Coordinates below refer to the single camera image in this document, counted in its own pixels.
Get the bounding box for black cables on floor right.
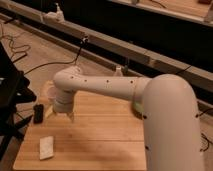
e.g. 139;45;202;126
199;109;213;154

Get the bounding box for long wooden beam rail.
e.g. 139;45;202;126
0;0;213;118

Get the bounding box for white paper cup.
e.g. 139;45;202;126
47;86;55;102

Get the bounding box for green ceramic bowl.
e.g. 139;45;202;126
133;103;143;118

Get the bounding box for white object on rail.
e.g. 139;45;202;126
44;3;65;22

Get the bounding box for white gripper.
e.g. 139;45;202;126
44;98;75;123

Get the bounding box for black cable on floor left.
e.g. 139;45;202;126
0;23;90;76

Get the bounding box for black chair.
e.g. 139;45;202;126
0;42;36;161

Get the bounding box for clear plastic bottle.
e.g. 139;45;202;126
114;66;123;77

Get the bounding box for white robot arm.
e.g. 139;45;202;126
53;66;205;171

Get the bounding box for white sponge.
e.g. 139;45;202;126
39;136;54;160

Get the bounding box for small black box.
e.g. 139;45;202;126
33;104;44;124

